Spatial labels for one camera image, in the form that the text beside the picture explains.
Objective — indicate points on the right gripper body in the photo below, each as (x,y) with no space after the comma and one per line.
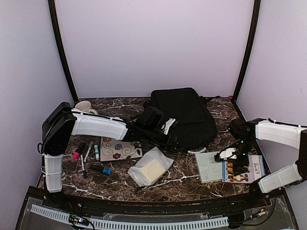
(244,147)

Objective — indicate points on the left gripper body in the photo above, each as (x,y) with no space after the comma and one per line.
(150,133)

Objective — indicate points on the dog book Why Dogs Bark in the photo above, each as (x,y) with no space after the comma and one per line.
(243,173)

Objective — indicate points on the grey notebook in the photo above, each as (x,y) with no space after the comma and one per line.
(209,169)

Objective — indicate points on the black student backpack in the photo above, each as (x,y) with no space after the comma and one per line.
(194,126)

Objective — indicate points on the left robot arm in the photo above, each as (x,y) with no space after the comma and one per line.
(65,122)

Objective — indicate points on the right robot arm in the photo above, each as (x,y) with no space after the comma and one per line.
(247,133)

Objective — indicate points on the white bag with yellow sponge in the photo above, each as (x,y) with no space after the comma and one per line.
(151,167)

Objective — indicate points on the square floral ceramic plate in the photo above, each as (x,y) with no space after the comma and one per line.
(117,150)

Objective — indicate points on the black marker with blue cap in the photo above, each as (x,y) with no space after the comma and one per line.
(101,169)

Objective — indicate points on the white glue stick green cap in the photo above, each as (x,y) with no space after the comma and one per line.
(96,150)

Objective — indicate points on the grey white marker pen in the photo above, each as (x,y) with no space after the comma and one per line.
(88,151)

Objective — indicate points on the black marker with pink cap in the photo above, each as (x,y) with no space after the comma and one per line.
(79,150)

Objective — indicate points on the cream mug with plant print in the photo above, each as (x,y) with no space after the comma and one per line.
(86,106)

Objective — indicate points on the blue white pen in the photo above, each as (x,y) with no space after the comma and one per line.
(83,167)

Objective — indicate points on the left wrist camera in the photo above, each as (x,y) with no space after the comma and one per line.
(151,116)

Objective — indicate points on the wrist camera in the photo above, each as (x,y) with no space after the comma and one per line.
(151,116)
(228,153)

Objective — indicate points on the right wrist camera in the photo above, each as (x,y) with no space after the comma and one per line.
(228,153)

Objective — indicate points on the black front table rail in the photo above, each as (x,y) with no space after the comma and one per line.
(98,194)

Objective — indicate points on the white slotted cable duct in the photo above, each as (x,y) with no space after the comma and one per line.
(119,223)

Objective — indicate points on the right black frame post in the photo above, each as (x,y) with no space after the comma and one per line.
(248,49)

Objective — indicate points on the black frame post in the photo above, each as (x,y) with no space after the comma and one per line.
(248,49)
(60,48)

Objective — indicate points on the left black frame post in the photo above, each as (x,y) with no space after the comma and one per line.
(60,48)

